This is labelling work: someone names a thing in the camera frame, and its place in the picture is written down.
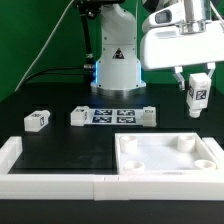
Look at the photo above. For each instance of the white square tabletop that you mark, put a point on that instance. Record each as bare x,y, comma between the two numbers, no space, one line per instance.
166,153

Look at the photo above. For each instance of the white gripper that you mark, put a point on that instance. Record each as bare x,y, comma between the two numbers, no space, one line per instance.
162,46

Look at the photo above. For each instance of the white U-shaped fence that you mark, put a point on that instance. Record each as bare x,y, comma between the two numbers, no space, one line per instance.
201,185

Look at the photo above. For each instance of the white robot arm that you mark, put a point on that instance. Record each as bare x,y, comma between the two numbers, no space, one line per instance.
118,70

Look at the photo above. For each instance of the fiducial marker sheet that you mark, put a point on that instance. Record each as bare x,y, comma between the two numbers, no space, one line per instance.
115,117

